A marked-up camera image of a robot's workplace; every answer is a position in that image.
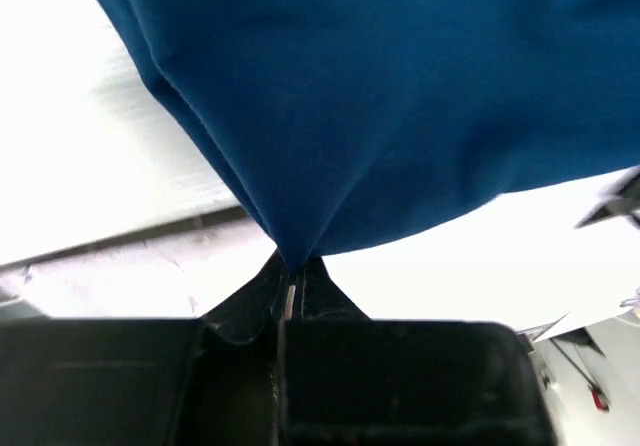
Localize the blue t shirt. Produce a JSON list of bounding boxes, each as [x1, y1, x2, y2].
[[97, 0, 639, 269]]

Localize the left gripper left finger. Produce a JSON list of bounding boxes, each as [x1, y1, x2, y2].
[[1, 254, 288, 445]]

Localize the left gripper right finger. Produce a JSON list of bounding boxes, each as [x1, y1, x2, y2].
[[279, 258, 558, 446]]

